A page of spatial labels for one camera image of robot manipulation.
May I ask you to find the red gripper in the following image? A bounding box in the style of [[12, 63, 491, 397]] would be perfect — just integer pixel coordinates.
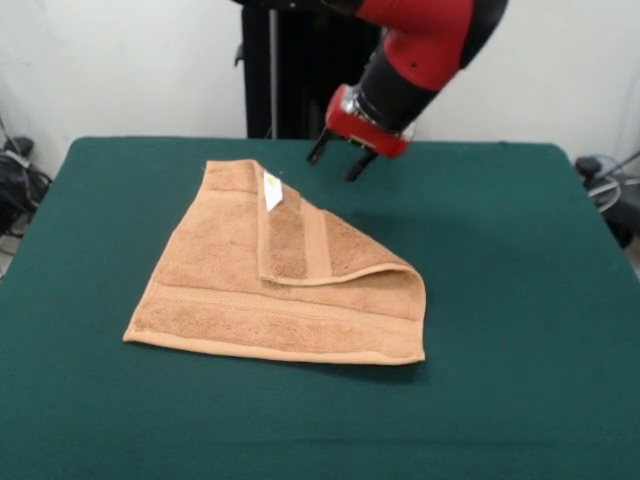
[[305, 83, 412, 183]]

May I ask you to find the black device with cables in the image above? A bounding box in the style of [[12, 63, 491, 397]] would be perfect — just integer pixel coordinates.
[[573, 152, 640, 249], [0, 135, 54, 239]]

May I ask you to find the dark green table cloth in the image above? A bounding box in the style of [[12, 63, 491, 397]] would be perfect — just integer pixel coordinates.
[[0, 135, 640, 480]]

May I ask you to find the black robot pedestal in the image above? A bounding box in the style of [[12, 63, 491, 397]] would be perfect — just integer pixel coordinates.
[[232, 0, 386, 141]]

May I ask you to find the tan terry towel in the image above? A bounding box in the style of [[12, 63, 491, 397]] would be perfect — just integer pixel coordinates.
[[122, 158, 428, 365]]

